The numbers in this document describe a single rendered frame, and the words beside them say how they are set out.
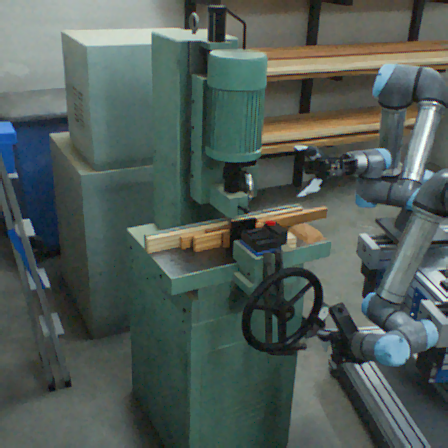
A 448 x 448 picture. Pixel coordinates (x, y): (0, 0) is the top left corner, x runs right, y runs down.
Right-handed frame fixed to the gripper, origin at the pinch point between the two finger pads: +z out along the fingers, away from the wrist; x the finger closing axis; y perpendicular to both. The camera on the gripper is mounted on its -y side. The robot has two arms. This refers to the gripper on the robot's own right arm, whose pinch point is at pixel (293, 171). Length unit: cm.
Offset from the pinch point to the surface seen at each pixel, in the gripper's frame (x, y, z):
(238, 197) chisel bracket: 7.0, -13.7, 12.4
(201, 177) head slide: 0.0, -25.5, 19.0
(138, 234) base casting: 21, -59, 32
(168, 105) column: -24.4, -35.2, 23.7
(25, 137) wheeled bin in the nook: -21, -188, 44
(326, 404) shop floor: 108, -46, -40
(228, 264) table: 26.5, -8.1, 21.2
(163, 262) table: 23.8, -17.3, 39.0
